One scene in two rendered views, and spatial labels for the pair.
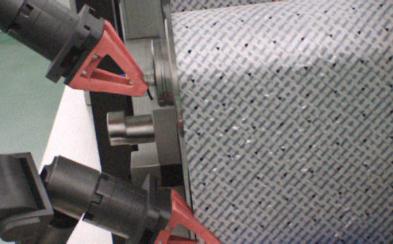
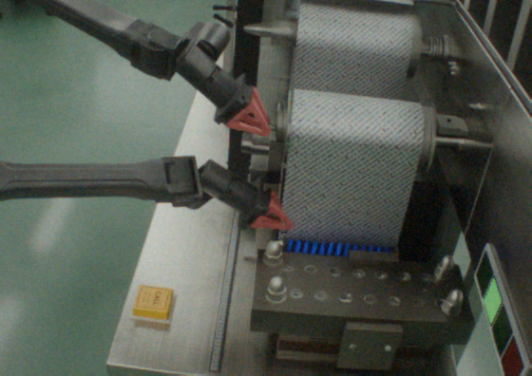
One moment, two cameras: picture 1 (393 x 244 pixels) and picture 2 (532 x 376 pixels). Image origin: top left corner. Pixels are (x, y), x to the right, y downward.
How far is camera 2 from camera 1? 0.29 m
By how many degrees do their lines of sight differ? 13
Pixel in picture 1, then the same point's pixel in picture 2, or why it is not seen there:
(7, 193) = (180, 182)
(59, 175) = (209, 174)
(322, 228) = (352, 228)
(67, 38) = (230, 100)
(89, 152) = not seen: hidden behind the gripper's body
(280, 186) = (335, 202)
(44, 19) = (218, 86)
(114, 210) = (237, 198)
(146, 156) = (260, 160)
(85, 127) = not seen: hidden behind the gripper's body
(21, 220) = (184, 198)
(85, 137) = not seen: hidden behind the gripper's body
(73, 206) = (214, 192)
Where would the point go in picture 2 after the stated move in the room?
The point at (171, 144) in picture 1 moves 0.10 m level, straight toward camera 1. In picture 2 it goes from (277, 160) to (275, 190)
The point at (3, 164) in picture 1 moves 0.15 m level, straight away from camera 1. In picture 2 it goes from (180, 163) to (175, 122)
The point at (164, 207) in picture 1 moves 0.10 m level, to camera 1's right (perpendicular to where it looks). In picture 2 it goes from (266, 203) to (321, 209)
